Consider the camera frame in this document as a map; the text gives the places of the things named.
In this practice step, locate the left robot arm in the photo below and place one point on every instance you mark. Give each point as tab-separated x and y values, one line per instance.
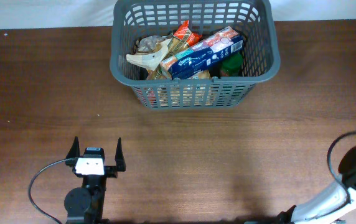
85	204

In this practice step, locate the brown snack bag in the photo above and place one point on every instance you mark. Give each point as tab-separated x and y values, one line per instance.
188	91

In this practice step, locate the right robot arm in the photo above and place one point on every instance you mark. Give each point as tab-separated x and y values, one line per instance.
336	200

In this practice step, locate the Kleenex tissue multipack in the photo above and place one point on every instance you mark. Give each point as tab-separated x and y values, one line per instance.
204	54

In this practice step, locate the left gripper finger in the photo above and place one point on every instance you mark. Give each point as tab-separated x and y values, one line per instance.
73	154
119	157

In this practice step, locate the small brown paper packet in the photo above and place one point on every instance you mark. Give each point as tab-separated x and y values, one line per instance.
150	51

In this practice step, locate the grey plastic basket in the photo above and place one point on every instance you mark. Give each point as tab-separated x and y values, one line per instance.
135	20

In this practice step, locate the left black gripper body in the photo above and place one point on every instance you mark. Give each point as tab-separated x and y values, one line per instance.
110	172

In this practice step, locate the green lid jar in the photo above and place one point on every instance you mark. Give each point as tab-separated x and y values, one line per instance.
231	66

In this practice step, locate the orange spaghetti packet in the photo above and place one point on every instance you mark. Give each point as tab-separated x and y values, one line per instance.
182	39

